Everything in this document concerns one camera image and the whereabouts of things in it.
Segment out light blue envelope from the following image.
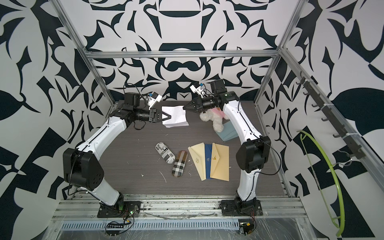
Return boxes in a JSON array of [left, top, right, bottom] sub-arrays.
[[216, 121, 239, 142]]

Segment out tan envelope gold emblem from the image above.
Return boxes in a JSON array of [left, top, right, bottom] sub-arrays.
[[210, 143, 230, 182]]

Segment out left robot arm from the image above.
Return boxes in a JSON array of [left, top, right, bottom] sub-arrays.
[[63, 92, 163, 212]]

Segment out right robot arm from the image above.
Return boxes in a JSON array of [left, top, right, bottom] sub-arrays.
[[183, 80, 271, 205]]

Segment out dark blue envelope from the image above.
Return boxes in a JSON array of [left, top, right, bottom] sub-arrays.
[[205, 144, 212, 179]]

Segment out cream envelope left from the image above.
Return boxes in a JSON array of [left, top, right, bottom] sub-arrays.
[[188, 143, 207, 181]]

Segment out white plush bear pink shirt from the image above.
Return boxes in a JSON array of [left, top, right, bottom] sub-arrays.
[[200, 108, 228, 133]]

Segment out white black patterned glasses case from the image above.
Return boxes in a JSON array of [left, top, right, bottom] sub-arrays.
[[155, 142, 176, 164]]

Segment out brown plaid glasses case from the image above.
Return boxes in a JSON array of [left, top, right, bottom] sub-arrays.
[[172, 151, 188, 178]]

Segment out left black connector board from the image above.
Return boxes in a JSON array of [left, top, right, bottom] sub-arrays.
[[105, 221, 133, 236]]

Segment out black connector board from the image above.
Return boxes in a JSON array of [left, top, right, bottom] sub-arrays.
[[238, 222, 256, 236], [105, 221, 133, 236]]

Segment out right black connector board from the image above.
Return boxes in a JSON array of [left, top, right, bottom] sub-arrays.
[[238, 222, 256, 236]]

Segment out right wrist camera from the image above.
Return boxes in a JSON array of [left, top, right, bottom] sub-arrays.
[[190, 83, 206, 98]]

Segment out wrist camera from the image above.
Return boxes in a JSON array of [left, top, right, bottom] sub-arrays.
[[147, 92, 163, 109], [190, 83, 206, 98]]

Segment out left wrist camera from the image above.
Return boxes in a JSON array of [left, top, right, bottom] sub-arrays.
[[147, 92, 163, 109]]

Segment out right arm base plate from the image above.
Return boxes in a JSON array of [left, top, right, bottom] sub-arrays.
[[219, 198, 264, 217]]

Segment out black hook rail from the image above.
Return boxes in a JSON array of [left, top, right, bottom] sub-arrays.
[[298, 73, 366, 160]]

